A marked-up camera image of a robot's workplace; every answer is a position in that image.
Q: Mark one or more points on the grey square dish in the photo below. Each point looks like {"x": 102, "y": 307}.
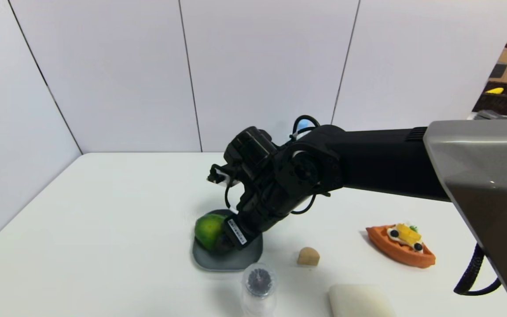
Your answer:
{"x": 244, "y": 259}

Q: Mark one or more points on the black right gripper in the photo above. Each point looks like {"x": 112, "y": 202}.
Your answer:
{"x": 237, "y": 232}

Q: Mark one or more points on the yellow banana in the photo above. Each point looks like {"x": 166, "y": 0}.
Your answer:
{"x": 494, "y": 90}

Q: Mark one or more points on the clear water bottle blue label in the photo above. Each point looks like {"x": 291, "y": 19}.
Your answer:
{"x": 303, "y": 126}

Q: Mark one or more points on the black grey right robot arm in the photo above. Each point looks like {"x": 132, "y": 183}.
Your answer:
{"x": 381, "y": 163}

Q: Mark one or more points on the orange waffle boat toy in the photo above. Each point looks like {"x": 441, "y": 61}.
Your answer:
{"x": 396, "y": 252}

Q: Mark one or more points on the small wooden wedge block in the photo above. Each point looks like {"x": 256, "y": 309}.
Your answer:
{"x": 308, "y": 257}

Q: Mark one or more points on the dark grey bin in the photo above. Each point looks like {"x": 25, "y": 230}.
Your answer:
{"x": 498, "y": 70}

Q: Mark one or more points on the green lime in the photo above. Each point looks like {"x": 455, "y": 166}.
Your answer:
{"x": 207, "y": 231}

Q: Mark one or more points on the dark wicker basket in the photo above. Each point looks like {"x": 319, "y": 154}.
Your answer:
{"x": 500, "y": 102}

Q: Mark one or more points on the white foam block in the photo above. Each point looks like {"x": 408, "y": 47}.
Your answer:
{"x": 359, "y": 303}

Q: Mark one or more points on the clear jar dark lid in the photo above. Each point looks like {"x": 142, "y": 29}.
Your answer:
{"x": 259, "y": 290}

